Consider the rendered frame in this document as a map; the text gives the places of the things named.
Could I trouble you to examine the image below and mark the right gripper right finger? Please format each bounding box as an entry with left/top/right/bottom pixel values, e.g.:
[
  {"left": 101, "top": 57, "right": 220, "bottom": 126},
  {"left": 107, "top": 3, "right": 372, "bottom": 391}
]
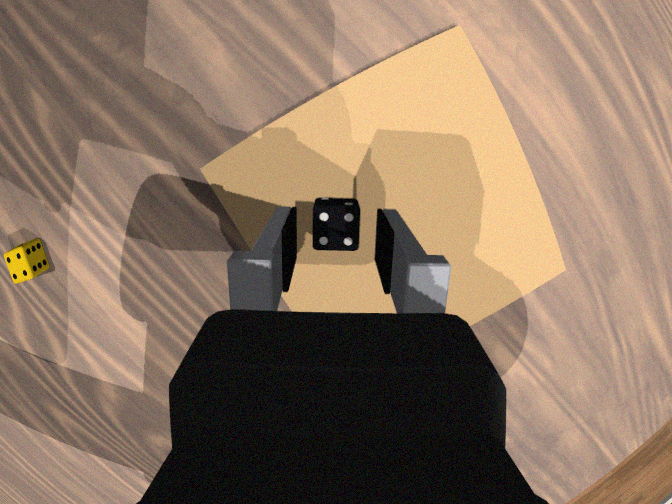
[{"left": 375, "top": 209, "right": 451, "bottom": 313}]

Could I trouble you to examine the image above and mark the tan flat mat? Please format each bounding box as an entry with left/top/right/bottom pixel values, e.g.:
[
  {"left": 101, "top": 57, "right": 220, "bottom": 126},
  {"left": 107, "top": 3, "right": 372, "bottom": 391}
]
[{"left": 200, "top": 25, "right": 566, "bottom": 326}]

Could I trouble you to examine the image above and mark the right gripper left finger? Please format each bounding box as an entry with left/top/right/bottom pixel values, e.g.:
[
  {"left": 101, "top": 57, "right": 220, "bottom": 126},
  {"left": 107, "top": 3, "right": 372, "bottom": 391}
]
[{"left": 227, "top": 206, "right": 297, "bottom": 311}]

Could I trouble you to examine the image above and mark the yellow die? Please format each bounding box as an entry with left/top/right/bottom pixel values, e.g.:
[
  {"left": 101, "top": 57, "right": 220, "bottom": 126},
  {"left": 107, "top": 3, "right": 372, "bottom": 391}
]
[{"left": 4, "top": 238, "right": 50, "bottom": 284}]

